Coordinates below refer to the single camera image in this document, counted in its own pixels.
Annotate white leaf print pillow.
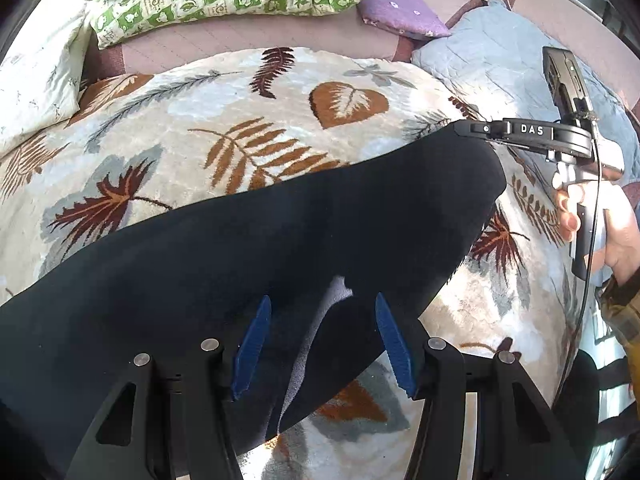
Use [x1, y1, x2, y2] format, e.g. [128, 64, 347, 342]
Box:
[0, 10, 92, 154]

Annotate purple flowered pillow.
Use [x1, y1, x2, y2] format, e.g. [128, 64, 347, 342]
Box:
[357, 0, 453, 40]

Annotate green checked quilt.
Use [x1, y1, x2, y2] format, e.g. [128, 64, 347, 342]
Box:
[80, 0, 372, 50]

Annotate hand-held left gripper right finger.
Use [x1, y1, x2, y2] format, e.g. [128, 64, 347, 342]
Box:
[375, 292, 586, 480]

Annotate black cable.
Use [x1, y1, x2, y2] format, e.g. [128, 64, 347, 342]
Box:
[552, 115, 601, 406]

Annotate person's right forearm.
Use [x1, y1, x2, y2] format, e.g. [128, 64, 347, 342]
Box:
[597, 274, 640, 357]

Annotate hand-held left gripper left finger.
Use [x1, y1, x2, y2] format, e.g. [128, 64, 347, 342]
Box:
[65, 294, 273, 480]

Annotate grey quilted pillow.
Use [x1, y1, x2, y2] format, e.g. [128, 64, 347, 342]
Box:
[411, 0, 640, 196]

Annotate leaf print blanket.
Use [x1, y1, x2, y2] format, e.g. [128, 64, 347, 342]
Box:
[0, 47, 626, 480]

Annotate black pants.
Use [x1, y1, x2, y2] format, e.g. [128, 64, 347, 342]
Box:
[0, 122, 508, 480]

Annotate person's right hand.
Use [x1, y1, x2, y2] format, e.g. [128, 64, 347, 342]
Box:
[552, 182, 640, 287]

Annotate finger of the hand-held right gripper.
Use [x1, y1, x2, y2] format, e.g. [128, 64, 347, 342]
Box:
[452, 117, 557, 154]

